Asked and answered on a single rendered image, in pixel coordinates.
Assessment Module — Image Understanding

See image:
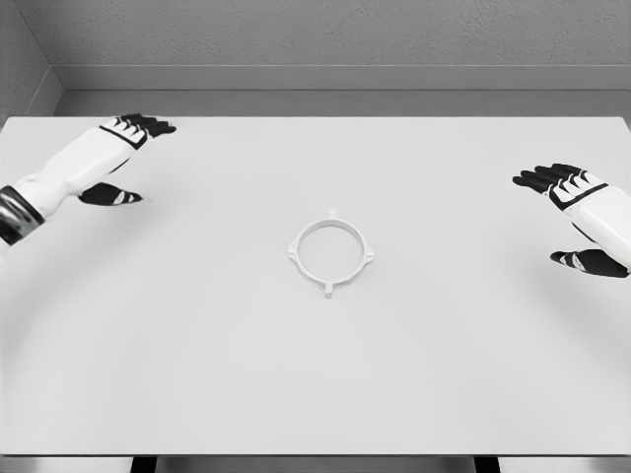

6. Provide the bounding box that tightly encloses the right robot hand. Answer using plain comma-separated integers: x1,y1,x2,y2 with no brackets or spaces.
512,163,631,278

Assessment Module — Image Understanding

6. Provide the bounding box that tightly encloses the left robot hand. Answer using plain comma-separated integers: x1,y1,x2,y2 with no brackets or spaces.
50,113,177,208

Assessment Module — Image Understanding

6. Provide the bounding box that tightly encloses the white round pipe clamp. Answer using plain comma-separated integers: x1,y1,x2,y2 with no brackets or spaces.
286,207,377,301

